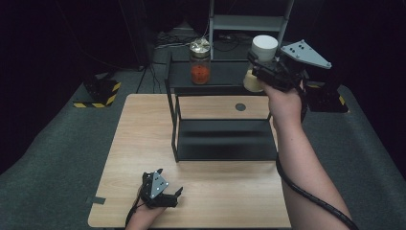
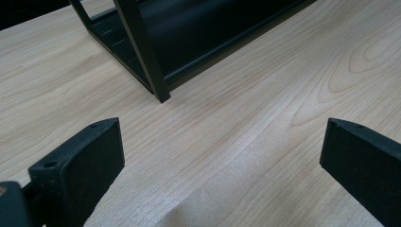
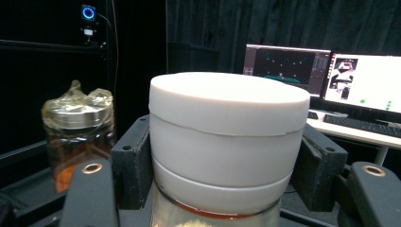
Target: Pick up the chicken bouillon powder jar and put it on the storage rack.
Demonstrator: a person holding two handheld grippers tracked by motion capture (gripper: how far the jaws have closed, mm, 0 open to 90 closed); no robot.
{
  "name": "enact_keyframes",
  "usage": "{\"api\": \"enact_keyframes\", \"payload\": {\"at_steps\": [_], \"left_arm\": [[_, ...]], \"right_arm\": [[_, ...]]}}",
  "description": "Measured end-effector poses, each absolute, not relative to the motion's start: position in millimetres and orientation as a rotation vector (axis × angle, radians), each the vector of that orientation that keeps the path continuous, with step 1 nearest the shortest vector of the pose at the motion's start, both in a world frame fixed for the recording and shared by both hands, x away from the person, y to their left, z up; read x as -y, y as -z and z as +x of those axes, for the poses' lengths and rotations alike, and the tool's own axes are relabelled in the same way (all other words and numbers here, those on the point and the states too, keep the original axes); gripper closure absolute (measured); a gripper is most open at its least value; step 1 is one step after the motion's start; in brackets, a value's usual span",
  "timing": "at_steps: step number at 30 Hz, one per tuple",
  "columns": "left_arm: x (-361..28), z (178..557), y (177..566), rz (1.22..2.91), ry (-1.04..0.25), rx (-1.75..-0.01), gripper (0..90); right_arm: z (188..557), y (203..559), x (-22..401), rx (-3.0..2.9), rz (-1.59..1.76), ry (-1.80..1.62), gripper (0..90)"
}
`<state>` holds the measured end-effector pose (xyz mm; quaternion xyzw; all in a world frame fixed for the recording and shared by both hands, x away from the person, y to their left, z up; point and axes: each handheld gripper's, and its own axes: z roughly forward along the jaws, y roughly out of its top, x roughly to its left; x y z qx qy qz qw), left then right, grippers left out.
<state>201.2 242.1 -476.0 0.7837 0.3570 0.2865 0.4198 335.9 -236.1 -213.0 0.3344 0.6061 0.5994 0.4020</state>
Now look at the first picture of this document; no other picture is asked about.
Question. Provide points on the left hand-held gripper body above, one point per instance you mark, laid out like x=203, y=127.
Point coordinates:
x=156, y=188

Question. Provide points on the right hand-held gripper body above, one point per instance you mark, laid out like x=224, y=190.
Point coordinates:
x=287, y=75

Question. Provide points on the white-lidded jar with pale filling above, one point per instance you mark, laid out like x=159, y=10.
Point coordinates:
x=264, y=46

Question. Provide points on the glass jar with red filling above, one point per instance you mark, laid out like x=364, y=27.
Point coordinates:
x=200, y=68

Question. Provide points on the black metal two-tier rack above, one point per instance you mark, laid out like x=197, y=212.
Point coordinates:
x=223, y=140

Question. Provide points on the person's right hand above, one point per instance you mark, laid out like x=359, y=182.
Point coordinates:
x=285, y=107

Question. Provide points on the person's left hand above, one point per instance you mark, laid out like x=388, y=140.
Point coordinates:
x=143, y=218

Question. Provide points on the round dark table grommet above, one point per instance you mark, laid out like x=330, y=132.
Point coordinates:
x=240, y=107

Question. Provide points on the grey metal stand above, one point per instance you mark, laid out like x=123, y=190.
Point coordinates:
x=247, y=23

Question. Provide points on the black stand base striped edge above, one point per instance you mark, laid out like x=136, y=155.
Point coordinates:
x=100, y=92
x=328, y=100

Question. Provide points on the grey tape strip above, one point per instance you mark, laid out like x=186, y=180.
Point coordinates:
x=95, y=200

